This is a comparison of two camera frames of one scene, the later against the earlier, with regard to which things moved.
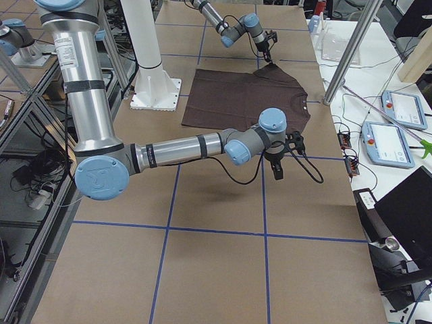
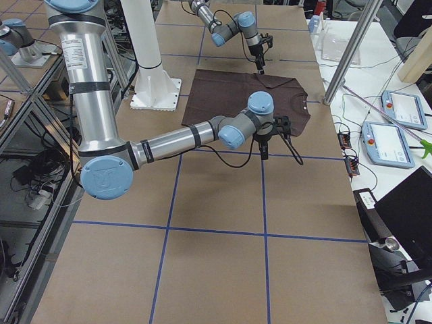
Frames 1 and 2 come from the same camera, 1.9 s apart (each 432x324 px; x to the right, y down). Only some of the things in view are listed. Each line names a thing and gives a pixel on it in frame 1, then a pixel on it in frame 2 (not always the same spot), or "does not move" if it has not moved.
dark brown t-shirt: x=229 y=100 does not move
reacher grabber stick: x=424 y=144 does not move
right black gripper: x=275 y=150 -> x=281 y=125
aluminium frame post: x=368 y=11 does not move
